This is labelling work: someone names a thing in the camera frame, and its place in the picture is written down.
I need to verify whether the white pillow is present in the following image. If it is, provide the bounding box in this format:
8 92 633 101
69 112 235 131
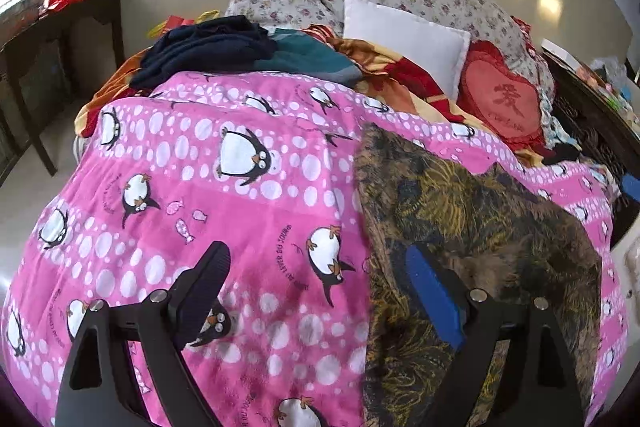
343 0 472 100

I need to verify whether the clutter of small goods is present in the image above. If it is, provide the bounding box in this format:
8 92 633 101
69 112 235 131
541 38 640 118

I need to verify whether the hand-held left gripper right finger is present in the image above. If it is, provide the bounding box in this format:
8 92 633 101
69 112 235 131
404 245 586 427

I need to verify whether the dark wooden table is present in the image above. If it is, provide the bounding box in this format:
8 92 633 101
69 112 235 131
0 0 126 178

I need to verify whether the pink penguin print blanket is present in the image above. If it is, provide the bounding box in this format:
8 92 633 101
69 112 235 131
0 72 631 427

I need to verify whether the navy clothes pile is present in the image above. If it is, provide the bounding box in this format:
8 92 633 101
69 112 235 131
131 15 277 90

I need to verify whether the yellow red bag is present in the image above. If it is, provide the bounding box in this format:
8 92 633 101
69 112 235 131
148 9 221 38

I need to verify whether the teal cloth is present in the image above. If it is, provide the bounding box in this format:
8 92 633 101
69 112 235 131
252 28 362 86

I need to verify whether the red heart cushion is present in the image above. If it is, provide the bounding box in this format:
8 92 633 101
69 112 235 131
457 39 551 152

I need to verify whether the light blue frilly cloth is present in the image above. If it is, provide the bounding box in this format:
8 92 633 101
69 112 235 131
539 101 582 148

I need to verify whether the brown floral patterned garment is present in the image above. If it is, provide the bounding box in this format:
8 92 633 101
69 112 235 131
353 123 603 427

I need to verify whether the orange red floral blanket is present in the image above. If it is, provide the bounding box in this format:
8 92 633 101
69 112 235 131
74 24 556 158

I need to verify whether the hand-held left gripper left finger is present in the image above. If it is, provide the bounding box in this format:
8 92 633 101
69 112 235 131
54 241 232 427

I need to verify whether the dark carved wooden cabinet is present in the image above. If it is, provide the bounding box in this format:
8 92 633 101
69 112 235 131
542 49 640 248

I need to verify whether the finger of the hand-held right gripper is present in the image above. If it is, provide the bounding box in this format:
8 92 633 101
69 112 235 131
621 173 640 204

